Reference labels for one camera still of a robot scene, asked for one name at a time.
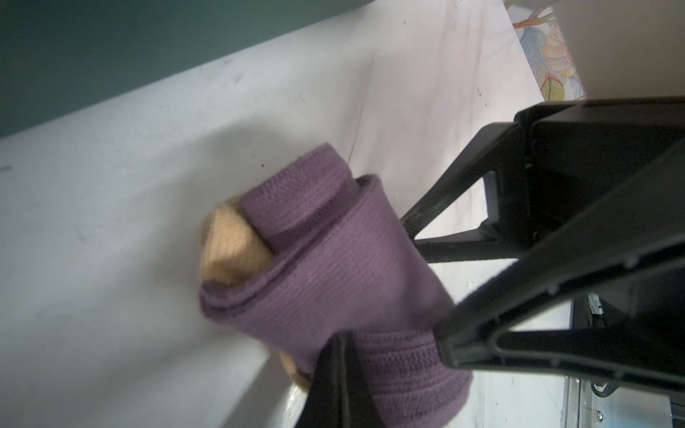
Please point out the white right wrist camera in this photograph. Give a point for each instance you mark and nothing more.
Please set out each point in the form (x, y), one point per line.
(624, 49)

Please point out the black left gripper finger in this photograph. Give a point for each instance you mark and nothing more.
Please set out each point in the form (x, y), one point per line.
(339, 396)

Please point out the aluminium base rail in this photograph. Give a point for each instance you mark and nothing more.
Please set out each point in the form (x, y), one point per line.
(624, 408)

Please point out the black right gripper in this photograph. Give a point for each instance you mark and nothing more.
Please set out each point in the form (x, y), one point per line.
(606, 189)

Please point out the green plastic organizer bin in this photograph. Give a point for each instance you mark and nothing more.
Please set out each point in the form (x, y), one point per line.
(60, 57)

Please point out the purple sock with beige toe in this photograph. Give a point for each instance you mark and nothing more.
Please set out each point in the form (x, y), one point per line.
(314, 251)

